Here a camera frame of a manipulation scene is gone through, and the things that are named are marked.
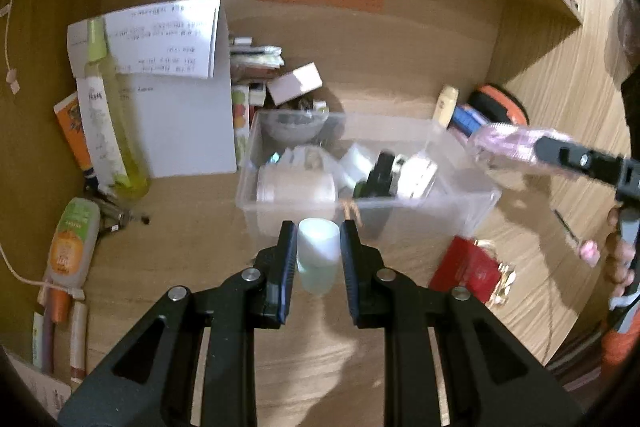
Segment red pouch with gold bow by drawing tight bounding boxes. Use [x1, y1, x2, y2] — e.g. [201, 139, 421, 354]
[428, 236, 516, 307]

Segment cream lotion bottle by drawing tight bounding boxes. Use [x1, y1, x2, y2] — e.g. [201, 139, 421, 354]
[432, 86, 459, 129]

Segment white paper folder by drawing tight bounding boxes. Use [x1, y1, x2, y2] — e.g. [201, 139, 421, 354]
[67, 0, 239, 179]

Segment blue patchwork pencil case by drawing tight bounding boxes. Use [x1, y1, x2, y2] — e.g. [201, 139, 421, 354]
[450, 104, 490, 138]

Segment clear plastic storage box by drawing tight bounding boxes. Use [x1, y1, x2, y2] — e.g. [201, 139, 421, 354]
[236, 112, 501, 245]

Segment metal bowl of trinkets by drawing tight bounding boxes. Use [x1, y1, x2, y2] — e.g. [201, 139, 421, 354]
[260, 110, 329, 145]

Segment white round jar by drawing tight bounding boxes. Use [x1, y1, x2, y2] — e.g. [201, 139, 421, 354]
[256, 164, 337, 204]

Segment small white cardboard box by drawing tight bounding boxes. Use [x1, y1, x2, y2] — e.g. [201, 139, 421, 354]
[267, 63, 323, 106]

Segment light blue roll-on bottle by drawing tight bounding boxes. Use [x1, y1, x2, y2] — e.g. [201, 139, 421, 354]
[297, 218, 341, 296]

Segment yellow-green liquid bottle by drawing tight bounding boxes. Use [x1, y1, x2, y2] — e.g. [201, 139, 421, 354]
[84, 17, 150, 200]

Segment green orange tube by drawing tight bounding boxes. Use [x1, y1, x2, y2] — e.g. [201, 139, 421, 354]
[47, 197, 101, 301]

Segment black binder clips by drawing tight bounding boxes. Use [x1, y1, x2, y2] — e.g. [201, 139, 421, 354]
[84, 187, 151, 239]

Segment braided cord with beads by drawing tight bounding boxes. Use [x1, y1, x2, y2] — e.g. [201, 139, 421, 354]
[342, 198, 364, 228]

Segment pink striped pouch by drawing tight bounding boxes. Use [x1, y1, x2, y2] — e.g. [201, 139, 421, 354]
[464, 124, 576, 179]

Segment black spray bottle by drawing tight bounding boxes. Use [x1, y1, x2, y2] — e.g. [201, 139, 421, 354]
[352, 150, 395, 199]

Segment pens lying at left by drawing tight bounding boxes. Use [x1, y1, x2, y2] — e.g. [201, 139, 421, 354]
[32, 300, 89, 389]

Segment person's right hand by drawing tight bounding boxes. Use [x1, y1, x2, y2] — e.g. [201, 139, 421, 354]
[603, 208, 636, 297]

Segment orange booklet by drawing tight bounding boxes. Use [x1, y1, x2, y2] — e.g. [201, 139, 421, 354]
[53, 92, 94, 179]

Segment black orange round case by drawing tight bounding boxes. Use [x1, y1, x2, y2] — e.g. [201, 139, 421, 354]
[468, 83, 529, 126]

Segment pink eraser pen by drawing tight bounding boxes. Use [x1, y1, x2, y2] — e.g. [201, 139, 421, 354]
[553, 209, 600, 268]

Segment white hanging cord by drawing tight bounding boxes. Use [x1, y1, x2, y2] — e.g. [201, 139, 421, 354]
[0, 0, 82, 301]

